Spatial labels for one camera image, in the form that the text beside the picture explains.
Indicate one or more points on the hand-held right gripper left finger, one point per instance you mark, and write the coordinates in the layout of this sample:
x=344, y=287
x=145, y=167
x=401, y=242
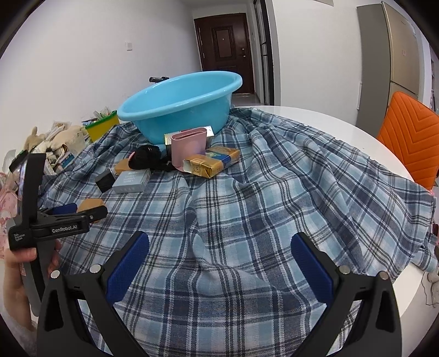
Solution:
x=127, y=266

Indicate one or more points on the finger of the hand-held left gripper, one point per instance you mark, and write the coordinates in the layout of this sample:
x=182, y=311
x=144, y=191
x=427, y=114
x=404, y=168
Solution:
x=94, y=214
x=65, y=208

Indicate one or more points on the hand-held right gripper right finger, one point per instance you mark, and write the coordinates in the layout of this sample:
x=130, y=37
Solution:
x=312, y=271

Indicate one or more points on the blue plastic basin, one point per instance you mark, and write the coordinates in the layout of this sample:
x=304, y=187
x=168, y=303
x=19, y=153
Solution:
x=178, y=113

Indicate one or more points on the person's left hand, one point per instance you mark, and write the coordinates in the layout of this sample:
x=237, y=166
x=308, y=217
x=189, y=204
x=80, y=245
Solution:
x=15, y=285

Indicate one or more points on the pink floral pouch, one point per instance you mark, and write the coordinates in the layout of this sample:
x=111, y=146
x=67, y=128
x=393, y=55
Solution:
x=8, y=206

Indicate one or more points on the black box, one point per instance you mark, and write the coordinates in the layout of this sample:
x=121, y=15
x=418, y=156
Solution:
x=104, y=182

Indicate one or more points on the grey box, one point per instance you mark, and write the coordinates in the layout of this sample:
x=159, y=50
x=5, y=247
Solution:
x=132, y=181

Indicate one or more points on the orange box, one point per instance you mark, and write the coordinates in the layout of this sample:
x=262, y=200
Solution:
x=123, y=166

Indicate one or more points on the beige plush toy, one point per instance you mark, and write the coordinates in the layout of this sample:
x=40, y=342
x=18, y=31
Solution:
x=65, y=137

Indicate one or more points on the black fluffy pouch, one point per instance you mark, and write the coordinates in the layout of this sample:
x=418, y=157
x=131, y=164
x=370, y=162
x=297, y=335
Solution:
x=147, y=158

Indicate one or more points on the green and yellow bucket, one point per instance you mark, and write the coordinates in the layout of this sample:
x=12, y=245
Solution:
x=99, y=128

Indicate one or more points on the blue plaid shirt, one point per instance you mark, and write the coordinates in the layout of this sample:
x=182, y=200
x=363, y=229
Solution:
x=240, y=212

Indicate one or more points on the pink holder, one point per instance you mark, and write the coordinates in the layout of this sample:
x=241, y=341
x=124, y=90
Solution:
x=187, y=147

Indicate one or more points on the gold carton box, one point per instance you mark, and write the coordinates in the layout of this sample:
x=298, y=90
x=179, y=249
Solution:
x=209, y=164

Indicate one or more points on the gold foil box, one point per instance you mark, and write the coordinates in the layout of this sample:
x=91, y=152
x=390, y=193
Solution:
x=210, y=132

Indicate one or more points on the black electric scooter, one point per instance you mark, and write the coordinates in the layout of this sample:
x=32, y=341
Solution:
x=157, y=79

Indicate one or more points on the orange chair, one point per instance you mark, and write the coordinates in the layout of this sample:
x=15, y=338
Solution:
x=415, y=137

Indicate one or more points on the dark brown door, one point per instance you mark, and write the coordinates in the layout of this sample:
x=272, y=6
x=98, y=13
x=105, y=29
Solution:
x=224, y=51

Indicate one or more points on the black framed glass door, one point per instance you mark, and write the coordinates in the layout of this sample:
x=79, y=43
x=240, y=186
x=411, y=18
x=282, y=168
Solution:
x=265, y=51

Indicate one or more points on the grey and gold refrigerator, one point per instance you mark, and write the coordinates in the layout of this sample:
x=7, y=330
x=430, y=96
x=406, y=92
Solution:
x=394, y=61

